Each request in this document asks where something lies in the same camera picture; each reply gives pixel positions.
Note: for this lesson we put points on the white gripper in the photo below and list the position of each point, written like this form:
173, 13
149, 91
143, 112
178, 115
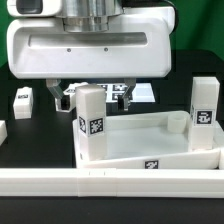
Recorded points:
135, 45

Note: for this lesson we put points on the white desk top tray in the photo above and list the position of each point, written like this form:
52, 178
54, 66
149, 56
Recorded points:
151, 141

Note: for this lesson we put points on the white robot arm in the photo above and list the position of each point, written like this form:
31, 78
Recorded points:
81, 15

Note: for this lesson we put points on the white left fence block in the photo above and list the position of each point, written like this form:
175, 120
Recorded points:
3, 131

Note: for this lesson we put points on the white front fence bar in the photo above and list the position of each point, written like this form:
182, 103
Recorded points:
112, 183

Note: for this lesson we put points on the white marker base plate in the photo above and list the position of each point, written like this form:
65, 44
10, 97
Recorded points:
142, 92

